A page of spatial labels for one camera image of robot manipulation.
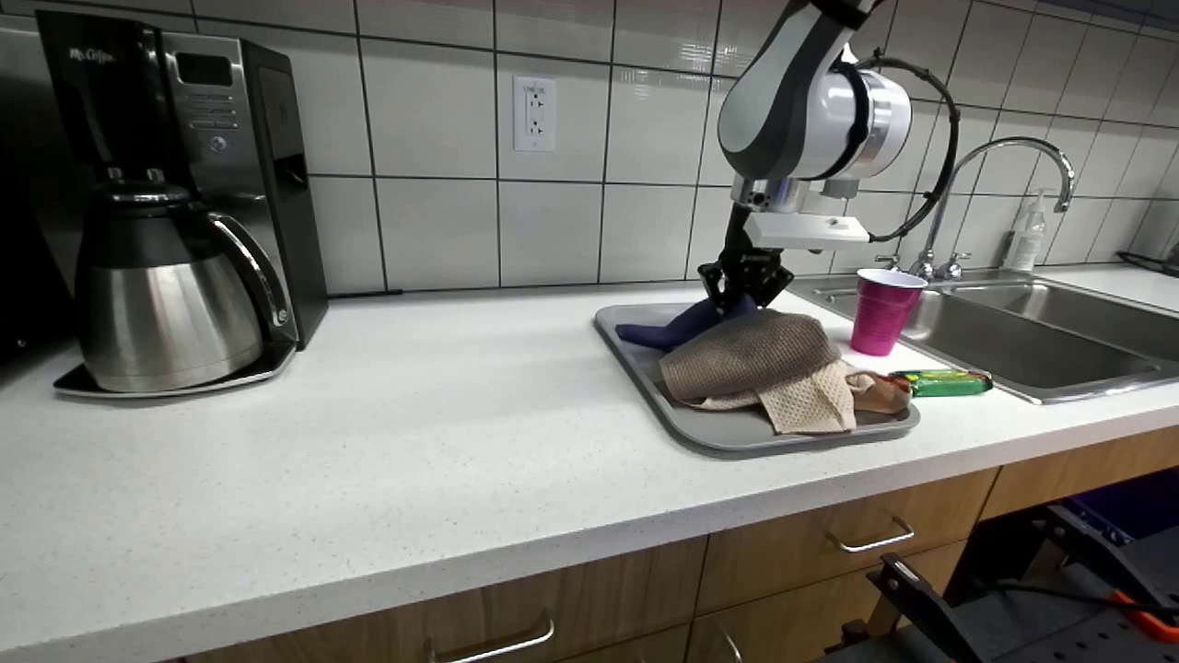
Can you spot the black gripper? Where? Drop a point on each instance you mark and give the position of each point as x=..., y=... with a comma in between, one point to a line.
x=751, y=275

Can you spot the brown towel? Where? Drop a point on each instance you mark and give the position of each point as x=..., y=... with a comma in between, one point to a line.
x=751, y=353

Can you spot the blue towel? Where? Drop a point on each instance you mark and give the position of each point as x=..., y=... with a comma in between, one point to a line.
x=667, y=329

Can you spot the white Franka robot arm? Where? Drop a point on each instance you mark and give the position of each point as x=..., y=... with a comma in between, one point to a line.
x=787, y=112

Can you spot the grey plastic tray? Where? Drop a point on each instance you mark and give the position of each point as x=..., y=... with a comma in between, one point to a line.
x=725, y=428

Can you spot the beige towel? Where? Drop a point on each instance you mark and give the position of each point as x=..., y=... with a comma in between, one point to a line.
x=812, y=409

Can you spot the magenta plastic cup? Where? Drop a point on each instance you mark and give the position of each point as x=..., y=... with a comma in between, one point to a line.
x=883, y=313

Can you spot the small brown cloth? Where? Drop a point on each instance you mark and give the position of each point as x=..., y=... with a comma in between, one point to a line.
x=880, y=397

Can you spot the green snack packet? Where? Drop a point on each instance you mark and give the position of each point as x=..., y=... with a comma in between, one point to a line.
x=943, y=382

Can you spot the clear soap bottle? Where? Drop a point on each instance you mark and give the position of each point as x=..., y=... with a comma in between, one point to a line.
x=1027, y=240

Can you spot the stainless steel sink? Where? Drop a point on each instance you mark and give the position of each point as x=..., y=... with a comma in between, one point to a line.
x=1055, y=334

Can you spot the wooden base cabinet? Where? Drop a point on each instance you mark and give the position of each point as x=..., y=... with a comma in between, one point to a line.
x=592, y=601

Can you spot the chrome faucet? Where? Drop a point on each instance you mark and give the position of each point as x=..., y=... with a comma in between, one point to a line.
x=1064, y=167

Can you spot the black lever clamp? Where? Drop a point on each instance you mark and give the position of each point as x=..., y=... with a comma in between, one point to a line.
x=923, y=601

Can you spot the black coffee maker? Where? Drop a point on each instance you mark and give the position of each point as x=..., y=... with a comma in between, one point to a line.
x=258, y=150

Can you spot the stainless steel carafe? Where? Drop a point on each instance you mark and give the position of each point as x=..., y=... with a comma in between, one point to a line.
x=160, y=309

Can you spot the black appliance box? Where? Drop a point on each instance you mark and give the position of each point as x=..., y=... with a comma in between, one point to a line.
x=20, y=283

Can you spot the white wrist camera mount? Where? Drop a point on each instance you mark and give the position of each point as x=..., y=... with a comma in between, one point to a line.
x=812, y=230

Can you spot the white wall outlet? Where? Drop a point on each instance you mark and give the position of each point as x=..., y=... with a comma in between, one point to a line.
x=537, y=112

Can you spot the black cart frame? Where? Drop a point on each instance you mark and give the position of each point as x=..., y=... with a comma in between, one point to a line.
x=1045, y=631

